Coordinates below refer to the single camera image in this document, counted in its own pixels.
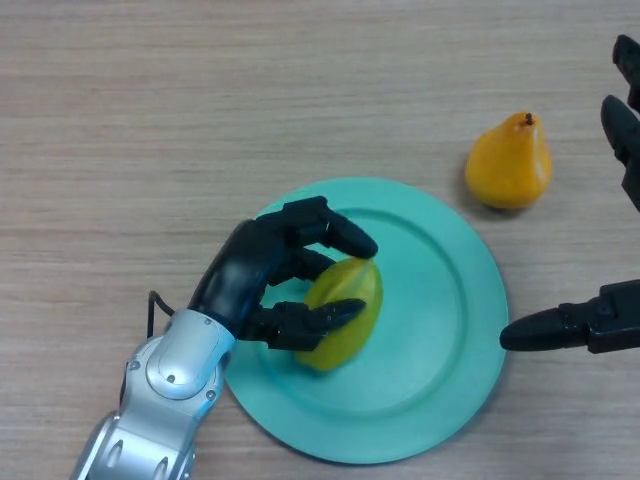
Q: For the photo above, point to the orange yellow pear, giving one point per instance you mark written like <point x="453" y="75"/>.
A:
<point x="507" y="165"/>

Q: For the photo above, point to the yellow starfruit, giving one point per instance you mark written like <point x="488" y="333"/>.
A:
<point x="345" y="345"/>

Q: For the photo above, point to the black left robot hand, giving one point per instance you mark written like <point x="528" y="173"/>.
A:
<point x="235" y="280"/>

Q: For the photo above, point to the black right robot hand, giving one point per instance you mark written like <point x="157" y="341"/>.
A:
<point x="610" y="322"/>

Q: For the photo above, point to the green round plate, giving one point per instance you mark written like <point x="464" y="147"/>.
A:
<point x="425" y="325"/>

